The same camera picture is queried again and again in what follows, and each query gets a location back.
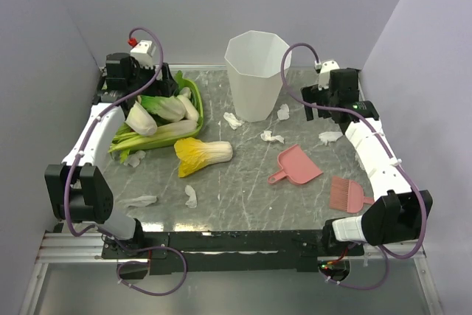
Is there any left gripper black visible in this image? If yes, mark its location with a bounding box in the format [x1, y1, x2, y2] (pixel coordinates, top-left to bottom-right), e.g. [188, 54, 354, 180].
[128, 59, 178, 97]

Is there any paper scrap edge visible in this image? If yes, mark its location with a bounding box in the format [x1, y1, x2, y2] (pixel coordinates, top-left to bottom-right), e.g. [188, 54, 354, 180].
[319, 131, 343, 146]

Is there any paper scrap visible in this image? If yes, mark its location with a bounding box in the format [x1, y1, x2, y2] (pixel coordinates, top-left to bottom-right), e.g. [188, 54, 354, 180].
[123, 150, 146, 168]
[184, 185, 198, 209]
[223, 112, 244, 130]
[260, 131, 285, 144]
[277, 104, 290, 121]
[118, 195, 158, 208]

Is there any pink dustpan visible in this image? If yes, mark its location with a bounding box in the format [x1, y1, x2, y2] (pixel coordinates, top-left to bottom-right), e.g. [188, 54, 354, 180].
[268, 145, 322, 185]

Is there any pink hand brush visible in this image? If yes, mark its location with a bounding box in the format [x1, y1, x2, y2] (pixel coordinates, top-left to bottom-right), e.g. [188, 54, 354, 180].
[329, 176, 375, 214]

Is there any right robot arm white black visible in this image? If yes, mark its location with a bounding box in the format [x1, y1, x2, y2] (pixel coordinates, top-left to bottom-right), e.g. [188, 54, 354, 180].
[301, 61, 433, 258]

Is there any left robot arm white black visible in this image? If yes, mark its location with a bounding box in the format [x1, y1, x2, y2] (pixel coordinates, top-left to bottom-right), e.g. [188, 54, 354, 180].
[44, 52, 178, 257]

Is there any green bok choy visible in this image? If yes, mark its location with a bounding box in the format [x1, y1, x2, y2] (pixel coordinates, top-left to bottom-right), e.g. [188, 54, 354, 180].
[140, 95, 186, 122]

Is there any green vegetable tray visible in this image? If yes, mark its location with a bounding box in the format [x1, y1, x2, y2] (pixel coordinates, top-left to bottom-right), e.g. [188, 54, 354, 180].
[110, 77, 204, 152]

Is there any white radish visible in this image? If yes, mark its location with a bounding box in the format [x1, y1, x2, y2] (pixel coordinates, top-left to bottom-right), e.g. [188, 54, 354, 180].
[177, 87, 200, 122]

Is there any large white napa cabbage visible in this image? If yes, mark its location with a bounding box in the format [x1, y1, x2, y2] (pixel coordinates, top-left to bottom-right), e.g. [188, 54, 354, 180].
[125, 102, 158, 136]

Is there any green celery stalk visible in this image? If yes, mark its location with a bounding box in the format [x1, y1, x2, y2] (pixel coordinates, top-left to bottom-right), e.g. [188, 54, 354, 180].
[108, 120, 200, 162]

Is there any white plastic waste bin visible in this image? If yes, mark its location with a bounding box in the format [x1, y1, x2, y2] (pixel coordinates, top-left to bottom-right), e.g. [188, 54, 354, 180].
[224, 30, 291, 122]

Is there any yellow napa cabbage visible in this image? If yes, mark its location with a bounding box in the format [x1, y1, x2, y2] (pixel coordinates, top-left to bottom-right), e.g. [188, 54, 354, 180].
[174, 137, 233, 178]

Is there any paper scrap by tray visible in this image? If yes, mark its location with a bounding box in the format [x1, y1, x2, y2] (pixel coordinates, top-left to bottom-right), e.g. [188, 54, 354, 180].
[123, 150, 146, 168]

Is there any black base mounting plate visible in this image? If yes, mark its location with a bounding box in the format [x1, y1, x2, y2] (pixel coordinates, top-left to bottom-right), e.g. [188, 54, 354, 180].
[102, 229, 364, 275]

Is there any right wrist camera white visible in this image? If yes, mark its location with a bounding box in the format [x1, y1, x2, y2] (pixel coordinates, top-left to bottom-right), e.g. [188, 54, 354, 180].
[315, 59, 339, 90]

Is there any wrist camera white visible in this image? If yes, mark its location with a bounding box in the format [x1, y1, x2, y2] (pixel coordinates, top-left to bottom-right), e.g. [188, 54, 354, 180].
[128, 38, 156, 69]
[315, 59, 339, 90]

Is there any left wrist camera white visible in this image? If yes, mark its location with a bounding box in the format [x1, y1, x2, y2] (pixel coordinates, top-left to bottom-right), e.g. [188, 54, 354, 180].
[128, 38, 156, 69]

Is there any aluminium rail frame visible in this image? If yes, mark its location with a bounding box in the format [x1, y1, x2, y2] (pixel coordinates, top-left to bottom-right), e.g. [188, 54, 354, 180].
[35, 233, 426, 263]

